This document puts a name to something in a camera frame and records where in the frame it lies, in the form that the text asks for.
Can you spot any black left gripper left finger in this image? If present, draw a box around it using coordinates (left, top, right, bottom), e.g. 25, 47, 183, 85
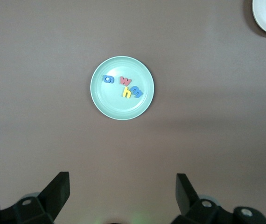
0, 172, 70, 224

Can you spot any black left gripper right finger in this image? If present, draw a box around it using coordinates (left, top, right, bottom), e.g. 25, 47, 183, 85
175, 173, 266, 224

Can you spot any blue comb-shaped letter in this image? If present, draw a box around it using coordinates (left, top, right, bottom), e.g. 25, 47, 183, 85
130, 85, 144, 99

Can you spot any yellow letter h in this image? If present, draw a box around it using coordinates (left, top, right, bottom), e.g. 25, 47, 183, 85
122, 86, 132, 99

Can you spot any pinkish red letter m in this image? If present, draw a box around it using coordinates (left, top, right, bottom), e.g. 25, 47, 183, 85
119, 76, 133, 86

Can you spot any green plate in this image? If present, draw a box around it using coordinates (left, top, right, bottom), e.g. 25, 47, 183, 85
90, 56, 155, 121

